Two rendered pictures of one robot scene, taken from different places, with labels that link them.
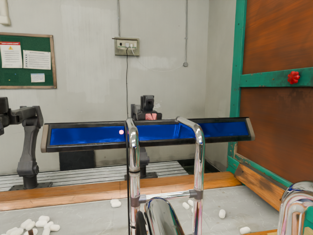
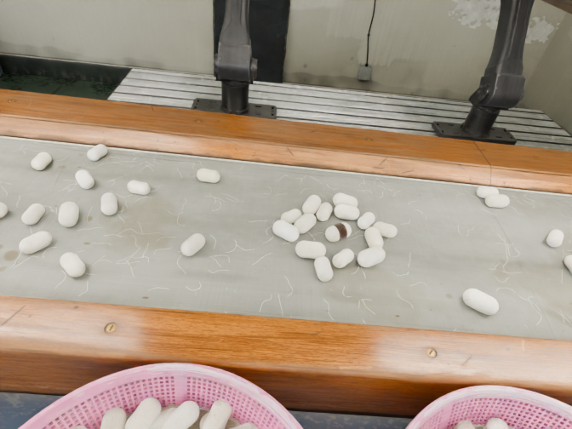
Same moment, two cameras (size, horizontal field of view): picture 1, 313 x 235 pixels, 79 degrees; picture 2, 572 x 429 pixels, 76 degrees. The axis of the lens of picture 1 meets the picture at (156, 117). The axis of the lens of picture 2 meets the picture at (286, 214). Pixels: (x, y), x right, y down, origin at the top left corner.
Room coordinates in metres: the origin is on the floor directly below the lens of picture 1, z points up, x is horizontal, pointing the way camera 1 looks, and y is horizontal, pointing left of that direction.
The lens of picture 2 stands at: (0.18, 0.43, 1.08)
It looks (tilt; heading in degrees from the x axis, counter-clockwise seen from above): 42 degrees down; 7
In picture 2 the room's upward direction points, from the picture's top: 8 degrees clockwise
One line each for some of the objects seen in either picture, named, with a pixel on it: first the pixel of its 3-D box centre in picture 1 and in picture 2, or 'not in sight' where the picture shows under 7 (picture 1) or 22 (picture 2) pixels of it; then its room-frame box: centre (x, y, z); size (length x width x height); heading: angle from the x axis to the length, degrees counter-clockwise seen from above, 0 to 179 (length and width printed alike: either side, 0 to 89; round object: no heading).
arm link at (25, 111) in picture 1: (22, 120); not in sight; (0.95, 0.68, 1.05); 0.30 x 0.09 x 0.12; 13
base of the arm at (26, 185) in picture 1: (30, 181); (235, 95); (0.96, 0.68, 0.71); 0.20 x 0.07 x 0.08; 103
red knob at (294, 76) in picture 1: (294, 77); not in sight; (0.64, -0.46, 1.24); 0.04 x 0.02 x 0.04; 11
